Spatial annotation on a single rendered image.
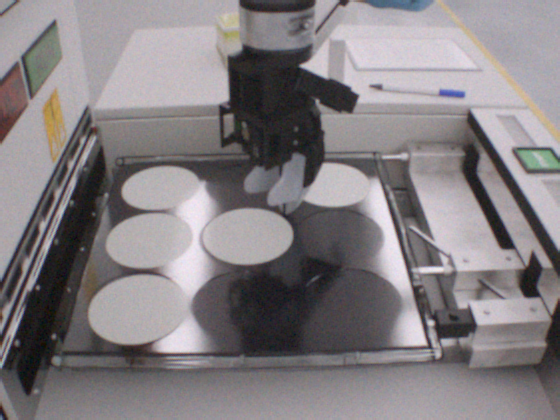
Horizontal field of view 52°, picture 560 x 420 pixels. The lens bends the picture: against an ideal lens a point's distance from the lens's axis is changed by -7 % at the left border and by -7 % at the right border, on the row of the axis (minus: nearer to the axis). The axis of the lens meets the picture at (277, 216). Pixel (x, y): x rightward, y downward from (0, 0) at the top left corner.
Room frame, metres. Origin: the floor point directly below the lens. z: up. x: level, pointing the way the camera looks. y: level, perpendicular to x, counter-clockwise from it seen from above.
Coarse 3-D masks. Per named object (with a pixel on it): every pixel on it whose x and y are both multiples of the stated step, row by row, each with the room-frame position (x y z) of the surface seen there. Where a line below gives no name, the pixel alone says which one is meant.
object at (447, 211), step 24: (408, 192) 0.71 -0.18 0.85; (432, 192) 0.67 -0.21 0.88; (456, 192) 0.67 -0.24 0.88; (432, 216) 0.62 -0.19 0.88; (456, 216) 0.62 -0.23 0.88; (480, 216) 0.62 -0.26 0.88; (456, 240) 0.57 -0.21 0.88; (480, 240) 0.57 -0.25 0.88; (504, 288) 0.48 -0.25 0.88; (480, 360) 0.39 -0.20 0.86; (504, 360) 0.40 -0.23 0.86; (528, 360) 0.40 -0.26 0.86
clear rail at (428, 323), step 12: (384, 168) 0.70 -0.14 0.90; (384, 180) 0.67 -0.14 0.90; (384, 192) 0.65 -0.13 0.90; (396, 204) 0.61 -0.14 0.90; (396, 216) 0.59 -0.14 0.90; (396, 228) 0.57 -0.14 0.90; (408, 240) 0.54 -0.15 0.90; (408, 252) 0.52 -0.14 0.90; (408, 264) 0.50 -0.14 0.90; (408, 276) 0.49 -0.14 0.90; (420, 276) 0.48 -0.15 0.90; (420, 288) 0.46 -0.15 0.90; (420, 300) 0.44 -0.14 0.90; (420, 312) 0.43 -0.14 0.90; (432, 324) 0.41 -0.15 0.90; (432, 336) 0.39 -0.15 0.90
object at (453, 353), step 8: (448, 344) 0.43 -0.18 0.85; (456, 344) 0.43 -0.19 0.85; (448, 352) 0.43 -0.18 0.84; (456, 352) 0.43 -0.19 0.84; (448, 360) 0.43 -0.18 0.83; (456, 360) 0.43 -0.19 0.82; (464, 360) 0.43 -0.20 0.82; (304, 368) 0.42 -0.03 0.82; (312, 368) 0.42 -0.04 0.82; (320, 368) 0.42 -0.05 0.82; (328, 368) 0.42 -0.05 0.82; (336, 368) 0.42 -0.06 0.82; (360, 368) 0.43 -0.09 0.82
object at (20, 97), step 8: (16, 72) 0.53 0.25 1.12; (8, 80) 0.50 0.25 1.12; (16, 80) 0.52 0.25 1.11; (0, 88) 0.48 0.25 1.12; (8, 88) 0.50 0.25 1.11; (16, 88) 0.52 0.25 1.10; (0, 96) 0.48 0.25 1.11; (8, 96) 0.50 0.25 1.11; (16, 96) 0.51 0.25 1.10; (24, 96) 0.53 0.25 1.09; (0, 104) 0.47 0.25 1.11; (8, 104) 0.49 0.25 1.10; (16, 104) 0.51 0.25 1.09; (24, 104) 0.53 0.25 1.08; (0, 112) 0.47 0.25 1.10; (8, 112) 0.49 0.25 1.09; (16, 112) 0.50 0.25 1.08; (0, 120) 0.47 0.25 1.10; (8, 120) 0.48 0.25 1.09; (0, 128) 0.46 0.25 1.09; (8, 128) 0.48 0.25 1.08; (0, 136) 0.46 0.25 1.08
